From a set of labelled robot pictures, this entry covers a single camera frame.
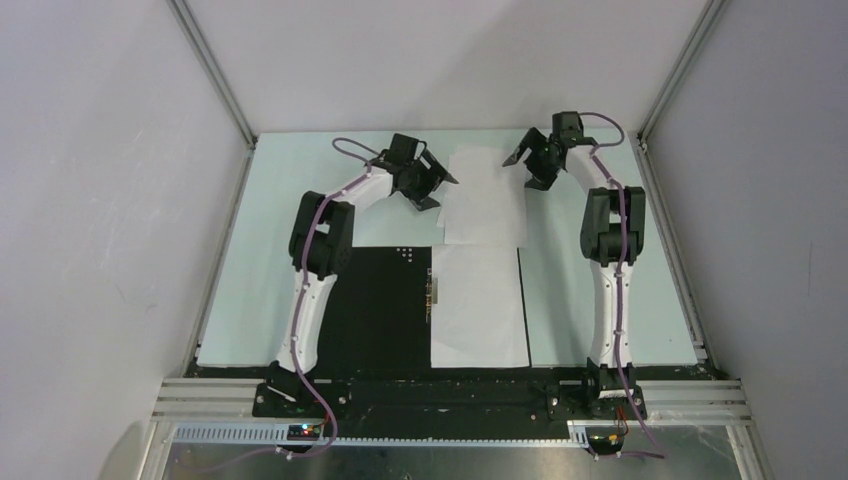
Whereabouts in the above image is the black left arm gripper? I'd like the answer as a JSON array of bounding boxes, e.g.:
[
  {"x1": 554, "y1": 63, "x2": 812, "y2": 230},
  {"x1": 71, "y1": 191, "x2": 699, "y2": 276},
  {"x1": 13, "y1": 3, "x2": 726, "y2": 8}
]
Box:
[{"x1": 400, "y1": 150, "x2": 455, "y2": 212}]

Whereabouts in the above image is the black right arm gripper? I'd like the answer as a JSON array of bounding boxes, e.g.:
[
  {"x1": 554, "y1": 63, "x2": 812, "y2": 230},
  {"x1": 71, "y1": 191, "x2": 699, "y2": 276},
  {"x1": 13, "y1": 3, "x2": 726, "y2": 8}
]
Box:
[{"x1": 502, "y1": 128, "x2": 560, "y2": 192}]

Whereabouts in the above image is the metal folder clip mechanism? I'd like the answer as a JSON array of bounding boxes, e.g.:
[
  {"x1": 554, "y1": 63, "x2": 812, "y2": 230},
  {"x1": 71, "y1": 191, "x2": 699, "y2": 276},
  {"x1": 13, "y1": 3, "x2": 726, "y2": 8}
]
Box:
[{"x1": 425, "y1": 267, "x2": 438, "y2": 325}]

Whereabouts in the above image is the black folder with beige cover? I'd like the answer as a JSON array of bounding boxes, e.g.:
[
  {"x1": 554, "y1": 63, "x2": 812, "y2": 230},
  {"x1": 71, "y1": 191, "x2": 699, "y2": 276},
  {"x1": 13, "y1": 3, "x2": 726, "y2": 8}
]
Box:
[{"x1": 305, "y1": 246, "x2": 535, "y2": 381}]

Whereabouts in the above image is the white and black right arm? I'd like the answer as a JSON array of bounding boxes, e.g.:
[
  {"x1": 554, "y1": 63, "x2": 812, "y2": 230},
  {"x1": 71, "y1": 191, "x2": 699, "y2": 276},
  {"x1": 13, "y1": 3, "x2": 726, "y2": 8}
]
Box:
[{"x1": 515, "y1": 111, "x2": 647, "y2": 420}]

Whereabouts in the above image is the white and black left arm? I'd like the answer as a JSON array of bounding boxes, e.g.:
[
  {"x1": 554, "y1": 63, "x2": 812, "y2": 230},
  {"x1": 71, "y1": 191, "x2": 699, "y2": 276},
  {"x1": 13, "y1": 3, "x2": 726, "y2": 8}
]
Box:
[{"x1": 265, "y1": 133, "x2": 531, "y2": 417}]

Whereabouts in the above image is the left controller board with LEDs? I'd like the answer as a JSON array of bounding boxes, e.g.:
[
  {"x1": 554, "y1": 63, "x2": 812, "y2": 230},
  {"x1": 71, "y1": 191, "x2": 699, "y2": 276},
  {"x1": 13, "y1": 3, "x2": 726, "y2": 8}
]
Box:
[{"x1": 286, "y1": 423, "x2": 323, "y2": 442}]

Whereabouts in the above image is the controller board with leds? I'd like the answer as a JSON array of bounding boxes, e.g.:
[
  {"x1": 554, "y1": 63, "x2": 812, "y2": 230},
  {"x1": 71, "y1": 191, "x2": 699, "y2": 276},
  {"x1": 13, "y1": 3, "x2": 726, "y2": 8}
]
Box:
[
  {"x1": 286, "y1": 423, "x2": 323, "y2": 442},
  {"x1": 586, "y1": 429, "x2": 626, "y2": 456}
]

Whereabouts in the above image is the right controller board with LEDs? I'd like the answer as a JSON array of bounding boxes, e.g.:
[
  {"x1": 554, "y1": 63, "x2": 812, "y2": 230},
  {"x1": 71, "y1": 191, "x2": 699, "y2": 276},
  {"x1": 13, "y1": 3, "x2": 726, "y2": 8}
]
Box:
[{"x1": 586, "y1": 429, "x2": 626, "y2": 456}]

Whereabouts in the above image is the right aluminium frame post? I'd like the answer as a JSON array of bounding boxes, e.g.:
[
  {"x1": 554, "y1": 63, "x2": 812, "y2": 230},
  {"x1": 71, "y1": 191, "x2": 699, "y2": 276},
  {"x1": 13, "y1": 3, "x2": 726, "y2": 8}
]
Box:
[{"x1": 637, "y1": 0, "x2": 730, "y2": 144}]

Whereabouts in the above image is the aluminium frame post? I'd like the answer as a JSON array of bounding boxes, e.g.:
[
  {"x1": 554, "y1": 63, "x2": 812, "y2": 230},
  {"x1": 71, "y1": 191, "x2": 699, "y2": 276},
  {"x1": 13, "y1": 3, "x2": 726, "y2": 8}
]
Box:
[
  {"x1": 166, "y1": 0, "x2": 258, "y2": 150},
  {"x1": 637, "y1": 0, "x2": 730, "y2": 144}
]

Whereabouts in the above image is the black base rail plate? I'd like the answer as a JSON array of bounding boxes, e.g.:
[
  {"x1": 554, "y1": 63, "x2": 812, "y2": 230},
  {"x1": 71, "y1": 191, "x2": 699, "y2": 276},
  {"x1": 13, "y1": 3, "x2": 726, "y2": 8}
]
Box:
[{"x1": 252, "y1": 367, "x2": 647, "y2": 441}]

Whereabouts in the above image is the left aluminium frame post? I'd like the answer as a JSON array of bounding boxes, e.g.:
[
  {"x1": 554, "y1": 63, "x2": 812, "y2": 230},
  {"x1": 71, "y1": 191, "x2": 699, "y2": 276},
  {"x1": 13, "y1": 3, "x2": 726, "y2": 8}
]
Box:
[{"x1": 166, "y1": 0, "x2": 258, "y2": 150}]

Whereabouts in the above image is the white slotted cable duct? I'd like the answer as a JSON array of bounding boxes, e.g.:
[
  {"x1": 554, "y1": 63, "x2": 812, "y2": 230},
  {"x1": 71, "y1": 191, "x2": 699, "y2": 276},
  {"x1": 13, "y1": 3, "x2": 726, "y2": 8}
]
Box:
[{"x1": 173, "y1": 422, "x2": 588, "y2": 448}]

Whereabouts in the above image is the aluminium front profile rail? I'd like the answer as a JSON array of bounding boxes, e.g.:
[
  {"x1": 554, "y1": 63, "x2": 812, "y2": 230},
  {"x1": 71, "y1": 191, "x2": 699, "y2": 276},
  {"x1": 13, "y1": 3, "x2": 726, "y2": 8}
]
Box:
[{"x1": 152, "y1": 378, "x2": 754, "y2": 426}]

